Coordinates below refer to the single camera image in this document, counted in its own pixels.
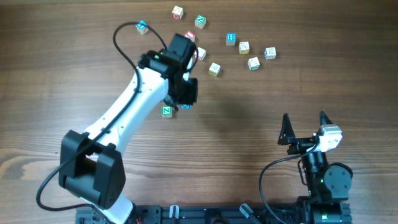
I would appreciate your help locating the blue I letter block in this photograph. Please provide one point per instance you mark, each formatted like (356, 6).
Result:
(142, 27)

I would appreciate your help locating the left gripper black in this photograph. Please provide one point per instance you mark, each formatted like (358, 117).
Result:
(191, 96)

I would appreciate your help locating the green edged picture block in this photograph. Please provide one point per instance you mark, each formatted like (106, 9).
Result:
(253, 63)

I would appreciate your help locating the blue H letter block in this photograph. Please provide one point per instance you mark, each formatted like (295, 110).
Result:
(231, 39)

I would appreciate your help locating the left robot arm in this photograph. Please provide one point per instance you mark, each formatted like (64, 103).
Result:
(93, 165)

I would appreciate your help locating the green Z letter block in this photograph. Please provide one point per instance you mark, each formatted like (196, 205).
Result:
(167, 112)

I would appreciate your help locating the red A sided block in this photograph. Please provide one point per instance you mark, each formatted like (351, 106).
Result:
(201, 53)

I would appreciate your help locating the green N block top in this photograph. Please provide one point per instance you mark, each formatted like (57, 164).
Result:
(200, 21)

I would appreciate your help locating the blue sided picture block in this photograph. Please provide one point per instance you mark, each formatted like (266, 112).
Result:
(186, 107)

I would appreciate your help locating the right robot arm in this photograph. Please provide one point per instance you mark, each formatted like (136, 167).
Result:
(328, 184)

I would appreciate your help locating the yellow edged picture block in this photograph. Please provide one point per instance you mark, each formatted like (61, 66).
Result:
(244, 47)

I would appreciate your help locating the red X letter block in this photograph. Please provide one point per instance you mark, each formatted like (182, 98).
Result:
(177, 12)

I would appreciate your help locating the blue edged picture block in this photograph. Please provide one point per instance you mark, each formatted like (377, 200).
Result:
(270, 53)

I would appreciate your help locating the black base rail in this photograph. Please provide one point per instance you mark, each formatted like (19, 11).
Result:
(285, 213)

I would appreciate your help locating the red I letter block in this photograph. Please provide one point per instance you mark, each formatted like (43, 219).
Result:
(190, 35)

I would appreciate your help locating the yellow sided picture block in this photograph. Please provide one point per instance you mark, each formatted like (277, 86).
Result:
(214, 69)

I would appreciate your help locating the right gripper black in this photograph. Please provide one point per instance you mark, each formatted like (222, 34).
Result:
(287, 137)

